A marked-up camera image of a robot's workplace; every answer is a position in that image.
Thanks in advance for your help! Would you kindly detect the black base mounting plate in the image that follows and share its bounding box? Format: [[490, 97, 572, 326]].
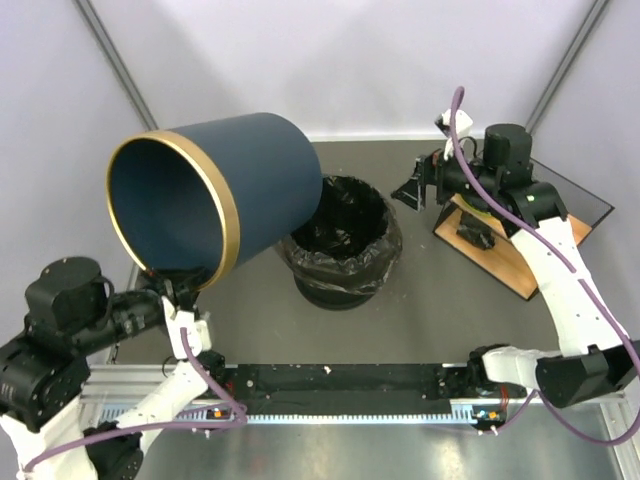
[[210, 363, 502, 416]]

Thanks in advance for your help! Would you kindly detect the black bin liner bucket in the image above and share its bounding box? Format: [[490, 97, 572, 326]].
[[293, 274, 383, 311]]

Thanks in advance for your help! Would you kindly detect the wooden shelf with glass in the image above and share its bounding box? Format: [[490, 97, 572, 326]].
[[433, 160, 614, 301]]

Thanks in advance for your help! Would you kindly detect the grey slotted cable duct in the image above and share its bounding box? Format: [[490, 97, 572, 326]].
[[98, 402, 506, 426]]

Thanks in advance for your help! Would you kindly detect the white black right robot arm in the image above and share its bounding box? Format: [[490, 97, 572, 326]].
[[391, 124, 639, 408]]

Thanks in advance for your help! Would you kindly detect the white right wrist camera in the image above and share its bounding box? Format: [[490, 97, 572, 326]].
[[435, 109, 474, 160]]

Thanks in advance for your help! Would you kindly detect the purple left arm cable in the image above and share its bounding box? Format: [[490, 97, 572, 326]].
[[22, 327, 250, 476]]

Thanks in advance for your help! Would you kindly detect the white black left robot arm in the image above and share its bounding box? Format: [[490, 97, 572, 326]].
[[1, 257, 227, 479]]

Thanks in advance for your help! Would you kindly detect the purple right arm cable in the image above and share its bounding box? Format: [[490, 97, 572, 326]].
[[447, 85, 640, 446]]

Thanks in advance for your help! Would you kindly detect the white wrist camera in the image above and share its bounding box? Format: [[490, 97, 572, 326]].
[[161, 296, 212, 360], [435, 109, 474, 160]]

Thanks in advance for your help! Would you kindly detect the black trash bag roll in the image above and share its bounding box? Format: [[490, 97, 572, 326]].
[[456, 212, 495, 250]]

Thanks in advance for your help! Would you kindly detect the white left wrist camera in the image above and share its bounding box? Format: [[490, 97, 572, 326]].
[[161, 296, 212, 360]]

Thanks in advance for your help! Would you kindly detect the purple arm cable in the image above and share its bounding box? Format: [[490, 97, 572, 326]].
[[22, 327, 250, 476], [447, 85, 640, 446]]

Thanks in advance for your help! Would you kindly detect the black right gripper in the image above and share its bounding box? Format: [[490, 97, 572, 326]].
[[391, 135, 499, 212]]

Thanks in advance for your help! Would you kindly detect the dark blue gold-rimmed trash bin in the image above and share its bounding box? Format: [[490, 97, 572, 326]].
[[106, 112, 323, 290]]

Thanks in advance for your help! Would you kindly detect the aluminium frame rail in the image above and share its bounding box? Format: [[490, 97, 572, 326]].
[[79, 360, 627, 405]]

